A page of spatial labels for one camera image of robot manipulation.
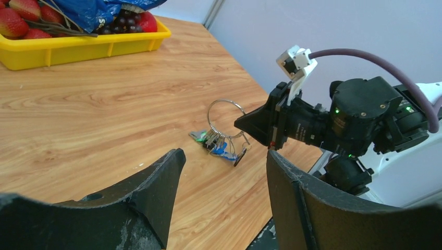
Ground red tomato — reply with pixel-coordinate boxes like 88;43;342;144
139;11;158;33

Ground yellow plastic bin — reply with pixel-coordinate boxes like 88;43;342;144
1;19;171;70

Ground blue snack bag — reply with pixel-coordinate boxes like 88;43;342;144
48;0;166;33

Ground large metal keyring with keys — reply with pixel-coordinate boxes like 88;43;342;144
194;98;251;167

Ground red strawberries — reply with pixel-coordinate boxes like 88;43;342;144
1;1;66;40

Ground green tagged key bunch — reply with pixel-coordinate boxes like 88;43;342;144
189;130;207;143

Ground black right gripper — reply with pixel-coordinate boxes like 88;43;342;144
234;82;328;150

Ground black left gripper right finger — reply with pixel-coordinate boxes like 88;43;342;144
266;150;441;249

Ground dark grape bunch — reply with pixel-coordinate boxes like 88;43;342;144
94;10;143;35

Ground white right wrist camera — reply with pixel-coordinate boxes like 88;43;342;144
276;45;318;106

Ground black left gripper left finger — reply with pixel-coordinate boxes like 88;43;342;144
1;148;186;249

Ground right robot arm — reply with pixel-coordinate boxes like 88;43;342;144
234;77;441;196

